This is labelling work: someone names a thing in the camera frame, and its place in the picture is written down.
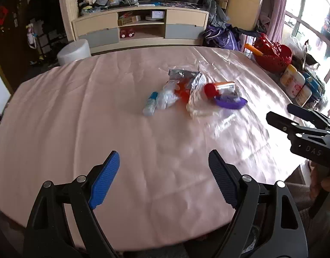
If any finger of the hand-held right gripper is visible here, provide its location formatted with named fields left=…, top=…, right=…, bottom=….
left=266, top=111, right=330, bottom=140
left=287, top=103, right=330, bottom=132

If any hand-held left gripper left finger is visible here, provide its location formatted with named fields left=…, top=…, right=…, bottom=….
left=23, top=150, right=122, bottom=258

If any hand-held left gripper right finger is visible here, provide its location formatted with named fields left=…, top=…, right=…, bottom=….
left=209, top=150, right=308, bottom=258

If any purple shallow dish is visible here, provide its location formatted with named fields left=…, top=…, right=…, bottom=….
left=214, top=93, right=248, bottom=111

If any clear jar with red cap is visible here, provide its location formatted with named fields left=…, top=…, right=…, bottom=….
left=204, top=81, right=238, bottom=100

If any clear plastic bag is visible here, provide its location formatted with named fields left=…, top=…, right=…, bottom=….
left=186, top=86, right=222, bottom=119

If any small blue-capped bottle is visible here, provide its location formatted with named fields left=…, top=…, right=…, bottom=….
left=143, top=92, right=158, bottom=117

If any orange plastic wrapper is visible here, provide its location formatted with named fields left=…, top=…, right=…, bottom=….
left=176, top=83, right=192, bottom=104

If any white plastic wrapper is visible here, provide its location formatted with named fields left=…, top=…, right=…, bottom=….
left=155, top=82, right=179, bottom=110

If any silver foil packet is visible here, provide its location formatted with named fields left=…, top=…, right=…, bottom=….
left=168, top=68, right=207, bottom=90

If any blue round tin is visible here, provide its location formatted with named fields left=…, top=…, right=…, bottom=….
left=302, top=72, right=328, bottom=111

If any white bottle with pink label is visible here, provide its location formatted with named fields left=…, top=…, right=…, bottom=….
left=287, top=71, right=306, bottom=98

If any grey plaid cloth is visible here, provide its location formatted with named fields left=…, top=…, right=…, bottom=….
left=286, top=183, right=316, bottom=213

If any red plastic basket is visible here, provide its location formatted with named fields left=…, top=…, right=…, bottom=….
left=252, top=32, right=293, bottom=73

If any pink satin tablecloth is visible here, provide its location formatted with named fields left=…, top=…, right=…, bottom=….
left=0, top=46, right=316, bottom=250

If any orange foam stick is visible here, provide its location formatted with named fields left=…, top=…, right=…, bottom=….
left=244, top=43, right=263, bottom=55

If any window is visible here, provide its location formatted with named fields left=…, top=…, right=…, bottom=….
left=284, top=0, right=330, bottom=84

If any purple bag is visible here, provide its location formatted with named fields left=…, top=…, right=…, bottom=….
left=203, top=23, right=241, bottom=51

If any pink curtain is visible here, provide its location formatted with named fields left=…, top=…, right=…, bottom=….
left=262, top=0, right=292, bottom=43

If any cream standing air conditioner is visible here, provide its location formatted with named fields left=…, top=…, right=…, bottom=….
left=225, top=0, right=267, bottom=31

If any grey jacket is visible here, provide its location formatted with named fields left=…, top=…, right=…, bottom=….
left=198, top=0, right=230, bottom=29

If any white round stool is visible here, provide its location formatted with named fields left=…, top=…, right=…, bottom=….
left=57, top=39, right=91, bottom=66

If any printed mat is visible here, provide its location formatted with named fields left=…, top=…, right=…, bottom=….
left=154, top=1, right=206, bottom=10

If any cream and grey TV cabinet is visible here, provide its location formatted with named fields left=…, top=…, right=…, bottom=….
left=72, top=1, right=210, bottom=54

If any yellow flat box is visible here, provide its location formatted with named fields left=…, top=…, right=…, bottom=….
left=118, top=15, right=141, bottom=26

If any small white pink bag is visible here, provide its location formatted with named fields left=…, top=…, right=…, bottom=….
left=26, top=23, right=38, bottom=49

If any beige woven folding screen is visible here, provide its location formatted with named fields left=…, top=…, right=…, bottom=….
left=57, top=0, right=82, bottom=42

